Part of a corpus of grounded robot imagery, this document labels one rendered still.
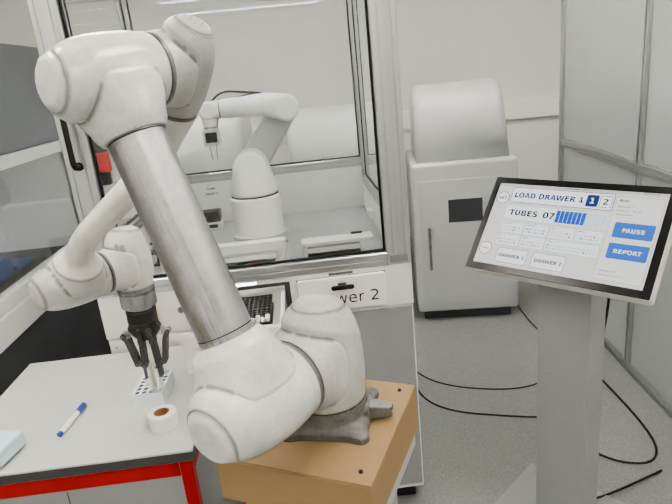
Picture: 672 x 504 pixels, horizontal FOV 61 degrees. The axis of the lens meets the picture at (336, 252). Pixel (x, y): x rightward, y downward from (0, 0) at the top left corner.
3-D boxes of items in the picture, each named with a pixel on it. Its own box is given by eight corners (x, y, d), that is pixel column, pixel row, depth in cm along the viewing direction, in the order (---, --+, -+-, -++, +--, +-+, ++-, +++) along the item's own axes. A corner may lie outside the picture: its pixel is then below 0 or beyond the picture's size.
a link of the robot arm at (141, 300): (123, 281, 148) (128, 302, 150) (111, 294, 140) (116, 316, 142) (158, 277, 149) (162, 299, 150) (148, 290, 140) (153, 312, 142)
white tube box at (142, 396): (164, 404, 153) (161, 392, 152) (133, 407, 153) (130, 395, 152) (175, 380, 165) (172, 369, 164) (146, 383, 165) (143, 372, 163)
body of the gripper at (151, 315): (160, 299, 149) (166, 331, 152) (128, 302, 149) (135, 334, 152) (152, 310, 142) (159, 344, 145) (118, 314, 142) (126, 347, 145)
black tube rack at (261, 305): (273, 342, 165) (270, 321, 163) (212, 349, 165) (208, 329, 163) (275, 312, 187) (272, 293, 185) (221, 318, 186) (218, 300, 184)
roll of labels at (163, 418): (145, 426, 144) (142, 412, 142) (171, 414, 148) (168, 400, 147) (157, 437, 138) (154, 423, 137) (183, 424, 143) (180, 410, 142)
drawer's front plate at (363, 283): (387, 303, 189) (385, 272, 185) (300, 314, 187) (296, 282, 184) (386, 301, 190) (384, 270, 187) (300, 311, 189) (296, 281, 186)
